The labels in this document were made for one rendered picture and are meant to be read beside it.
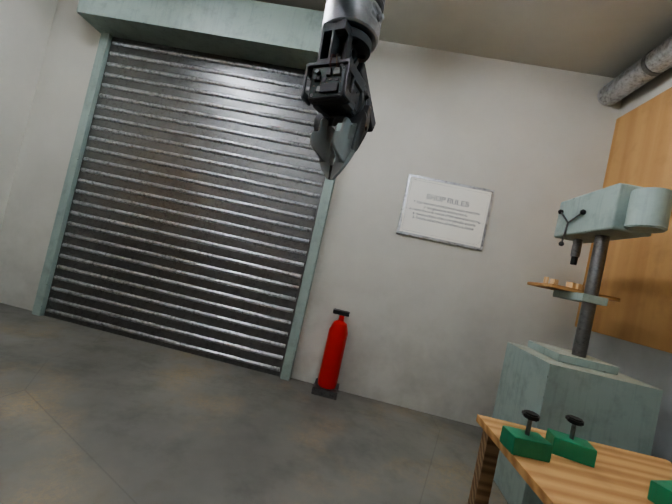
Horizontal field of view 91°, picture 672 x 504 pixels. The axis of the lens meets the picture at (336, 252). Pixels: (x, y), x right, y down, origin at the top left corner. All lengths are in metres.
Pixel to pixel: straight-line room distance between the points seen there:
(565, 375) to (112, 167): 3.32
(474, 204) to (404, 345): 1.17
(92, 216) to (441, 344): 2.91
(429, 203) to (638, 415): 1.62
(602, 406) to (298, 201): 2.11
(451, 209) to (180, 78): 2.38
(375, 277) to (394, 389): 0.84
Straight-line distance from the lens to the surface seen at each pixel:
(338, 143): 0.51
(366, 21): 0.58
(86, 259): 3.34
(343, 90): 0.50
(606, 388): 1.98
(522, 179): 2.86
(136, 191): 3.12
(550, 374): 1.85
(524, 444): 1.17
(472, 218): 2.66
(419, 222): 2.57
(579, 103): 3.22
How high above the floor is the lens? 0.94
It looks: 2 degrees up
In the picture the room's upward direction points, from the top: 13 degrees clockwise
